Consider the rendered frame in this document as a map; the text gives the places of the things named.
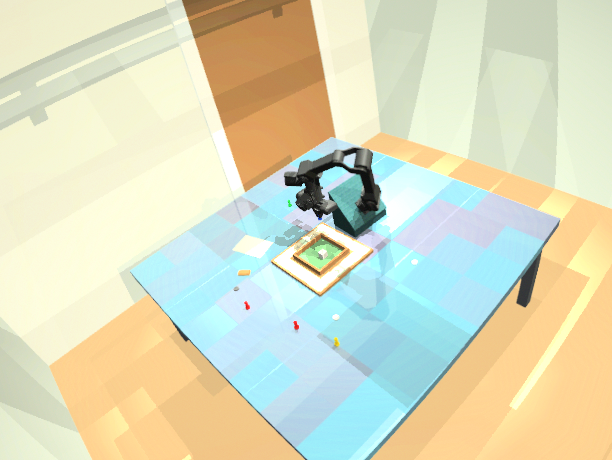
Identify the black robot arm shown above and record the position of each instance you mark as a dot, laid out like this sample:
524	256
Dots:
310	171

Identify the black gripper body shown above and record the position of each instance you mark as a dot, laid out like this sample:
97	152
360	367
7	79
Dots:
325	206

